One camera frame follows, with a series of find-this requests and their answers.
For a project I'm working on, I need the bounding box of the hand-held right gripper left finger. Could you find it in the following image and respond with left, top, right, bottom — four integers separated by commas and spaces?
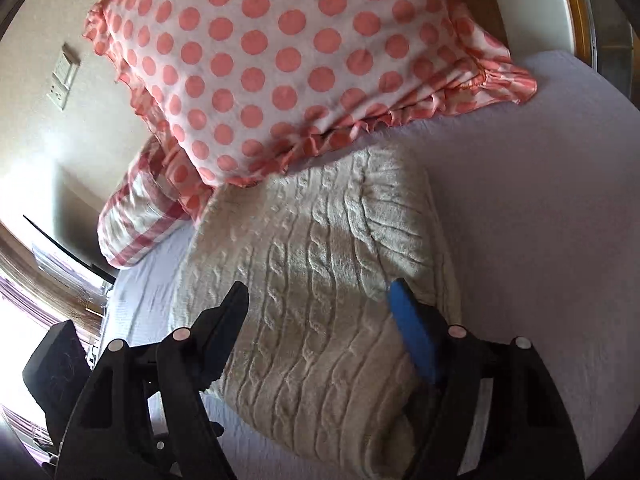
55, 281, 250, 480

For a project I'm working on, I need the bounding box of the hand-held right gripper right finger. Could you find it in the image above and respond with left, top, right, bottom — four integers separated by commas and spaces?
387, 277, 587, 480

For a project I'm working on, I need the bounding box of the pink striped pillow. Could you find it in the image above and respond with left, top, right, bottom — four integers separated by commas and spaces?
96, 135, 217, 270

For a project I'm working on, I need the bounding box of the bed with lavender sheet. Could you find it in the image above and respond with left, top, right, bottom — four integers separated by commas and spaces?
99, 50, 640, 480

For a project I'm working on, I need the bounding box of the pink polka dot pillow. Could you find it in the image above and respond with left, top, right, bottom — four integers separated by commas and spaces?
82, 0, 538, 192

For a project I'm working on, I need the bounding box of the wooden headboard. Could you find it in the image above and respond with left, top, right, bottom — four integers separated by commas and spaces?
470, 0, 601, 72

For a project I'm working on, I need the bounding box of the cream cable-knit pillow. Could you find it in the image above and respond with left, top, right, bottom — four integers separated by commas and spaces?
170, 147, 464, 480

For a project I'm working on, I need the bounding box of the white wall socket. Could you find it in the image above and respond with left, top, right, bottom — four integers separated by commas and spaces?
46, 72, 72, 112

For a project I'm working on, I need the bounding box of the white wall switch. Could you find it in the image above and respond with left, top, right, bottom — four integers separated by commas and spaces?
54, 45, 82, 80

